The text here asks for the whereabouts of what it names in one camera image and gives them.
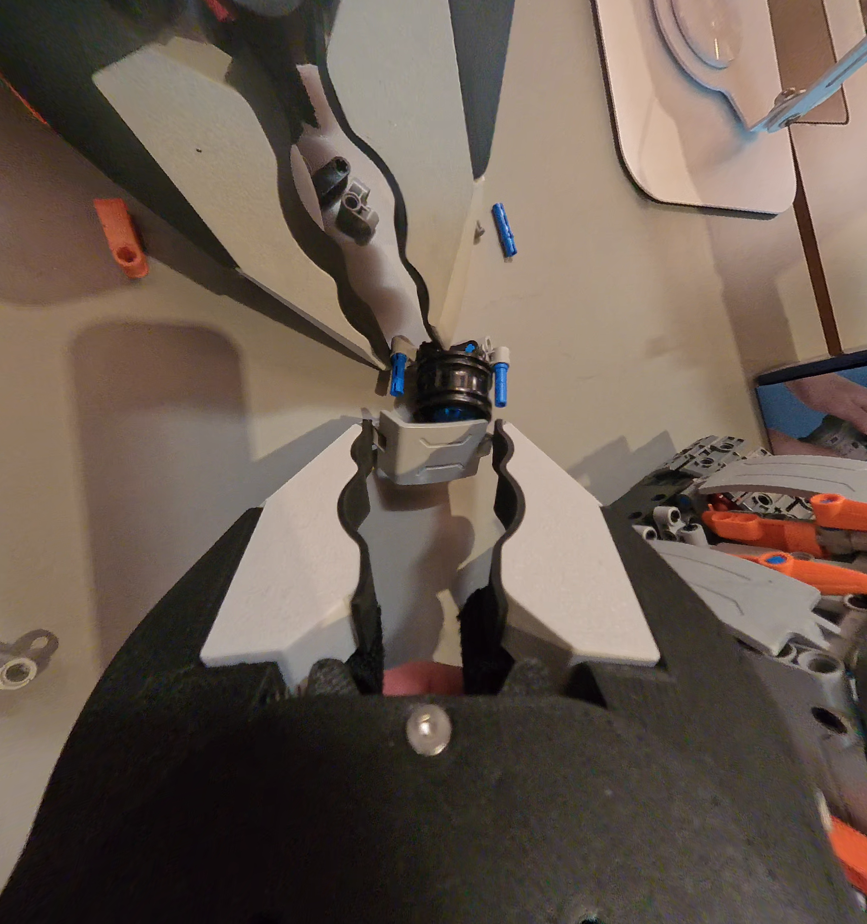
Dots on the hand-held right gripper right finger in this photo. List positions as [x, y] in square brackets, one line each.
[571, 578]

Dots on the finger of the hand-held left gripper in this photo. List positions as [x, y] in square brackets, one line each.
[405, 130]
[202, 145]

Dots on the blue robot kit box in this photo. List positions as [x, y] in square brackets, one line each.
[831, 412]

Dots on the grey curved toy part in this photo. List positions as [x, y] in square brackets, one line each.
[15, 664]

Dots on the small orange liftarm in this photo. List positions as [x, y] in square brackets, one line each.
[120, 238]

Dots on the grey small connector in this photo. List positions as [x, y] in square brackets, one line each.
[358, 214]

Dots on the grey orange tracked toy robot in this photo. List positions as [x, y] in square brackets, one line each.
[780, 607]

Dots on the black short liftarm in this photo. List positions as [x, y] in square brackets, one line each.
[332, 178]

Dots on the white book stand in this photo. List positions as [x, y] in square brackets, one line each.
[708, 116]

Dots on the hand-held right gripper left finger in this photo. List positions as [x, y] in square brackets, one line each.
[289, 578]

